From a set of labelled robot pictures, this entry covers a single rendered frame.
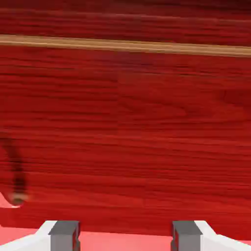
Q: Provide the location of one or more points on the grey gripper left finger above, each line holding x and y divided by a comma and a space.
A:
62, 239

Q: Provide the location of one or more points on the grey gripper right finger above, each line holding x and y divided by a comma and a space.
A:
186, 239

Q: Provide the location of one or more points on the red wooden cabinet door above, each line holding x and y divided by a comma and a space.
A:
137, 137
125, 21

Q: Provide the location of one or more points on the red wooden cabinet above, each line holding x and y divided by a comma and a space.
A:
125, 46

